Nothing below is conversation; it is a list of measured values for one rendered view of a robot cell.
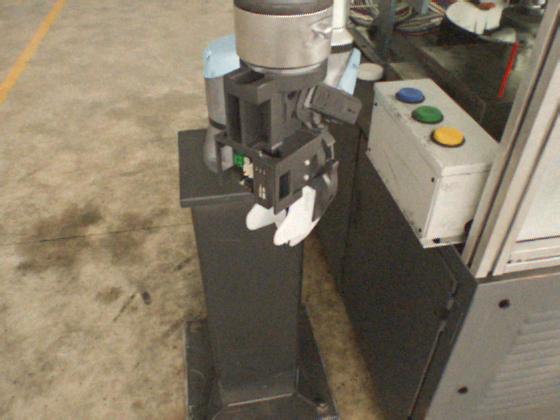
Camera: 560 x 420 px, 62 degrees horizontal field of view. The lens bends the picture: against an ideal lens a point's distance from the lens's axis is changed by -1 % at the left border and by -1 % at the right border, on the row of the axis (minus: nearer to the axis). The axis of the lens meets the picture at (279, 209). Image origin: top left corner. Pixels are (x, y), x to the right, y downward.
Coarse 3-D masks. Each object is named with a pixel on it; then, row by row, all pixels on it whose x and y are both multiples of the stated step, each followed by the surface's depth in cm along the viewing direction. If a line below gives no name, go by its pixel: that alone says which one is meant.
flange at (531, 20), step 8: (512, 8) 99; (520, 8) 95; (528, 8) 94; (544, 8) 94; (504, 16) 95; (512, 16) 94; (520, 16) 94; (528, 16) 94; (536, 16) 94; (520, 24) 93; (528, 24) 92; (536, 24) 92
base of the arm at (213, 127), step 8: (208, 120) 86; (208, 128) 88; (216, 128) 84; (224, 128) 83; (208, 136) 87; (208, 144) 87; (208, 152) 88; (224, 152) 85; (208, 160) 88; (224, 160) 86; (232, 160) 85; (216, 168) 87; (224, 168) 86
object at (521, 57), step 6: (504, 48) 101; (510, 48) 99; (522, 48) 97; (504, 54) 101; (510, 54) 99; (516, 54) 98; (522, 54) 98; (528, 54) 98; (504, 60) 101; (516, 60) 99; (522, 60) 99; (504, 66) 101; (510, 66) 100; (516, 66) 100; (522, 66) 100
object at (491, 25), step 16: (464, 0) 107; (480, 0) 107; (496, 0) 107; (448, 16) 97; (464, 16) 97; (480, 16) 98; (496, 16) 98; (480, 32) 90; (496, 32) 90; (512, 32) 90; (528, 32) 90
